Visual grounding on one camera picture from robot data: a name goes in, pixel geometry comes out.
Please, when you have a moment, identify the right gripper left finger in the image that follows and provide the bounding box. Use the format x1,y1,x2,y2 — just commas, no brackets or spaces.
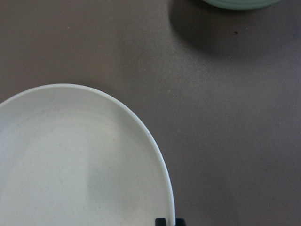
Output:
155,218,167,226

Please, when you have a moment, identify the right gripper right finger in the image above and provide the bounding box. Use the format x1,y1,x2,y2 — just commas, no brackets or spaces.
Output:
175,218,186,226

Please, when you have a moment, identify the green bowl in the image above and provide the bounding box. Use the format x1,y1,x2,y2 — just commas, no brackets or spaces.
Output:
204,0,280,10

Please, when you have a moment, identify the cream round plate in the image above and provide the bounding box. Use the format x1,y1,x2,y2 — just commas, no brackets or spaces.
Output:
0,84,175,226

